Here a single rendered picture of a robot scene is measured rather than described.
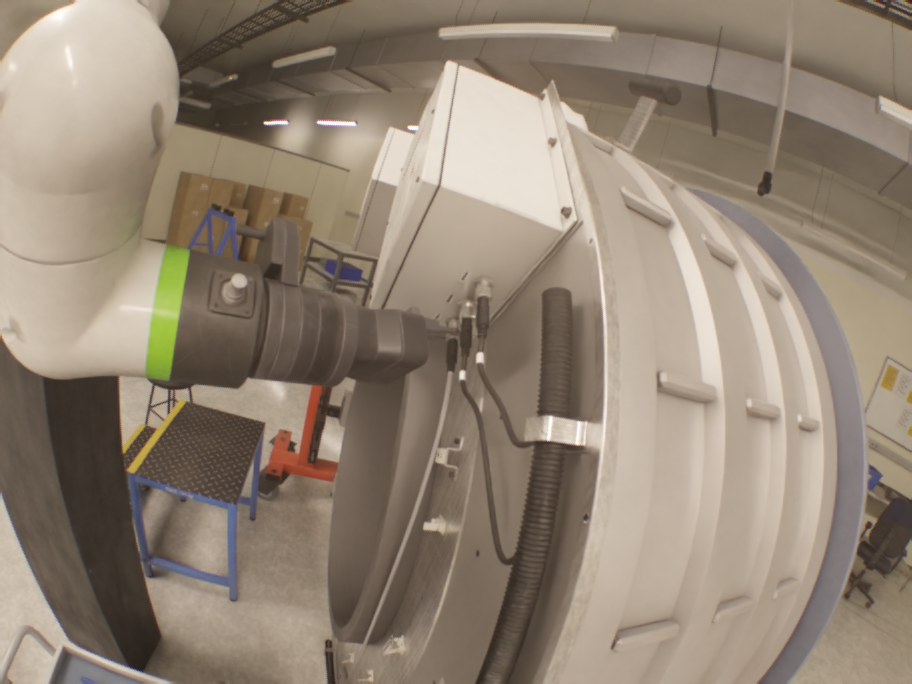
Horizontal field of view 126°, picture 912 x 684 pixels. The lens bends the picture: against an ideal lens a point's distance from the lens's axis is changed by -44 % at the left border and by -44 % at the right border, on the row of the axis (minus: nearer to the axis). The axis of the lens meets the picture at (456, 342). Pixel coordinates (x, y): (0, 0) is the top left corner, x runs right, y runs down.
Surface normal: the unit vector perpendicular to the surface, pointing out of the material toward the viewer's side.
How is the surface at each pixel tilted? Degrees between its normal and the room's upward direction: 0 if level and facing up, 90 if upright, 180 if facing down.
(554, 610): 90
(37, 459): 90
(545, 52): 90
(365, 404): 74
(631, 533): 61
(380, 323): 47
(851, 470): 90
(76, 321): 110
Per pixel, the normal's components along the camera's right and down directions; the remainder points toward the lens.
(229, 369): 0.41, 0.68
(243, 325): 0.65, 0.09
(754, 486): 0.34, -0.19
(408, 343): 0.65, -0.35
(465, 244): -0.06, 0.86
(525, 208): 0.37, -0.45
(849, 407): -0.93, -0.24
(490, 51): -0.58, 0.03
